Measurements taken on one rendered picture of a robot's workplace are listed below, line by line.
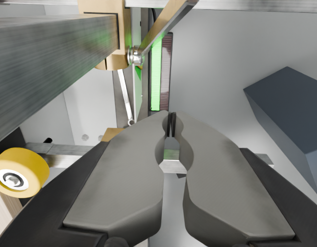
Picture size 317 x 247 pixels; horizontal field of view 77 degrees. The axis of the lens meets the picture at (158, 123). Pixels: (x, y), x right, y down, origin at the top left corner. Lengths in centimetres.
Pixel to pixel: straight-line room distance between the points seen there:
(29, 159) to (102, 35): 24
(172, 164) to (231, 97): 96
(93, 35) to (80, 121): 47
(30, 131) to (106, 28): 33
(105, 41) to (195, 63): 98
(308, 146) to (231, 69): 59
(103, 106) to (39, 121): 16
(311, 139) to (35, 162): 78
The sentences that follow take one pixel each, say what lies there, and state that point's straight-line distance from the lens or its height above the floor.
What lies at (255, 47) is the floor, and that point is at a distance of 122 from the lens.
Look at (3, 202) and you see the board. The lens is 45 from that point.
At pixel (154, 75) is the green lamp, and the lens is 43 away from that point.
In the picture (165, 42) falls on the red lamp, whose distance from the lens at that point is 42.
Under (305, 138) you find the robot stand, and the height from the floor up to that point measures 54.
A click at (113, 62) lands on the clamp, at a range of 26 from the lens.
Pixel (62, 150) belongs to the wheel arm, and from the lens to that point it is 39.
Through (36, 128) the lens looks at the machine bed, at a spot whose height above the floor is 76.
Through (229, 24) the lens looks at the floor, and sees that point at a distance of 116.
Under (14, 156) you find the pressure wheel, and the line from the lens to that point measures 37.
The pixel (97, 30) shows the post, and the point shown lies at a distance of 18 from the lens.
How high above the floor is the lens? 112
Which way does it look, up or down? 60 degrees down
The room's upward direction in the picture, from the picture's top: 176 degrees counter-clockwise
